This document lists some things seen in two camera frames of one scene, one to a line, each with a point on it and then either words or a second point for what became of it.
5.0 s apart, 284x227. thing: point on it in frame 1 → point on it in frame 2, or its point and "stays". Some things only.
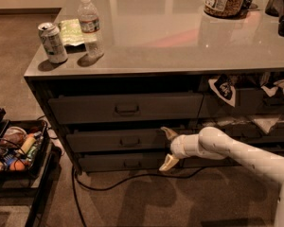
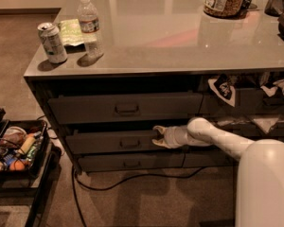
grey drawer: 118,140 stays
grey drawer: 280,134 stays
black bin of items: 19,148 stays
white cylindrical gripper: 177,146 → 170,137
